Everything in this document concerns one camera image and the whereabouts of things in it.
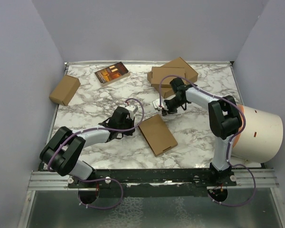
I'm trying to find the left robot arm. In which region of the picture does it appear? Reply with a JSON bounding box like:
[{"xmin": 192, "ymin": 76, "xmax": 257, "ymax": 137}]
[{"xmin": 39, "ymin": 105, "xmax": 138, "ymax": 188}]

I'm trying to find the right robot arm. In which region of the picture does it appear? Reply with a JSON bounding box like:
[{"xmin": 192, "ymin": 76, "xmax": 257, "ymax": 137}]
[{"xmin": 154, "ymin": 77, "xmax": 246, "ymax": 186}]

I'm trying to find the small closed cardboard box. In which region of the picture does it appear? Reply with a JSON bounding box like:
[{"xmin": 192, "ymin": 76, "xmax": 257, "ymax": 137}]
[{"xmin": 49, "ymin": 75, "xmax": 81, "ymax": 106}]

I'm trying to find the dark orange book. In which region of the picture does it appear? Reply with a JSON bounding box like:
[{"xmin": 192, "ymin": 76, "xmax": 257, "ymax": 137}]
[{"xmin": 95, "ymin": 62, "xmax": 130, "ymax": 87}]

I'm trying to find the white cylinder drum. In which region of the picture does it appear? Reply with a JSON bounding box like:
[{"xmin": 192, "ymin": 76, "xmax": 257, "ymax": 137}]
[{"xmin": 231, "ymin": 105, "xmax": 283, "ymax": 163}]

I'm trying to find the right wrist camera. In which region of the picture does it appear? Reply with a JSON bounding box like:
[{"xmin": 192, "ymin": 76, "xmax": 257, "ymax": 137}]
[{"xmin": 152, "ymin": 98, "xmax": 166, "ymax": 111}]

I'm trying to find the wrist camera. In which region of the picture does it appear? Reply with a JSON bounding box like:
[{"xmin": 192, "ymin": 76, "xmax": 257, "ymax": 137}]
[
  {"xmin": 152, "ymin": 98, "xmax": 166, "ymax": 111},
  {"xmin": 125, "ymin": 103, "xmax": 138, "ymax": 120}
]

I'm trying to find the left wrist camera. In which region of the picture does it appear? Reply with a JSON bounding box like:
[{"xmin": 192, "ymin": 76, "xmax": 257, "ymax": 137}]
[{"xmin": 125, "ymin": 103, "xmax": 138, "ymax": 120}]

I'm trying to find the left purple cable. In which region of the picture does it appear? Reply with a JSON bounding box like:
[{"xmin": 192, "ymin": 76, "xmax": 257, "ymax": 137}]
[{"xmin": 47, "ymin": 98, "xmax": 144, "ymax": 209}]

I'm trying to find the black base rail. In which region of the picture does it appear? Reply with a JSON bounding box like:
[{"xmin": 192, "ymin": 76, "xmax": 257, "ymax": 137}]
[{"xmin": 68, "ymin": 168, "xmax": 237, "ymax": 198}]

